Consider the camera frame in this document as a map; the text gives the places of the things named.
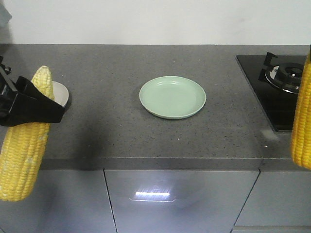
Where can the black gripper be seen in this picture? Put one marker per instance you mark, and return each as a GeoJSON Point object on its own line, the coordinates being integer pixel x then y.
{"type": "Point", "coordinates": [22, 102]}

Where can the grey cabinet door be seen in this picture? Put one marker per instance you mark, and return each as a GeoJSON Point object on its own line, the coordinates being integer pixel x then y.
{"type": "Point", "coordinates": [62, 201]}
{"type": "Point", "coordinates": [172, 201]}

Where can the grey cabinet door middle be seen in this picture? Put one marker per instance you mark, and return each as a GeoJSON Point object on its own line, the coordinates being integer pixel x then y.
{"type": "Point", "coordinates": [172, 201]}

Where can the black gas stove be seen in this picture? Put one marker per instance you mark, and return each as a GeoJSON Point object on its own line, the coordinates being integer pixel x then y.
{"type": "Point", "coordinates": [275, 80]}

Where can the grey drawer fronts right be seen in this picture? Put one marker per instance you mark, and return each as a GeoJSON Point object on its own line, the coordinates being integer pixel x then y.
{"type": "Point", "coordinates": [280, 202]}

